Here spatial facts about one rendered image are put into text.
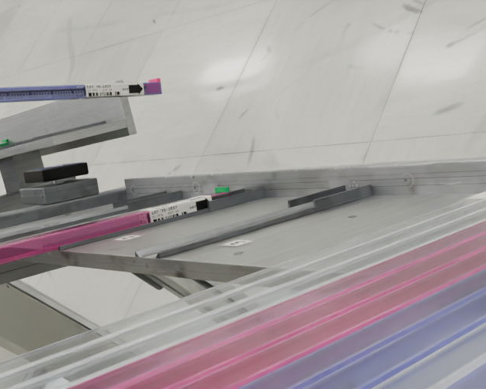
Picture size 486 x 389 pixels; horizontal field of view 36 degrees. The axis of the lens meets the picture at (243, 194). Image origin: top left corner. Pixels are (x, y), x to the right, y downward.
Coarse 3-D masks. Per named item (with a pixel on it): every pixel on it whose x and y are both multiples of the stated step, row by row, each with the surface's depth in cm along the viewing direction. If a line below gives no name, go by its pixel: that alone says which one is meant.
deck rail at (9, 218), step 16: (112, 192) 76; (32, 208) 70; (48, 208) 71; (64, 208) 72; (80, 208) 74; (0, 224) 68; (16, 224) 69; (0, 272) 68; (16, 272) 69; (32, 272) 70
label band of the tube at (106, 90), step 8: (88, 88) 64; (96, 88) 65; (104, 88) 65; (112, 88) 66; (120, 88) 67; (128, 88) 67; (136, 88) 68; (88, 96) 64; (96, 96) 65; (104, 96) 66; (112, 96) 66; (120, 96) 68; (128, 96) 69
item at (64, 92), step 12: (84, 84) 64; (144, 84) 68; (156, 84) 69; (0, 96) 59; (12, 96) 60; (24, 96) 60; (36, 96) 61; (48, 96) 62; (60, 96) 63; (72, 96) 63; (84, 96) 64
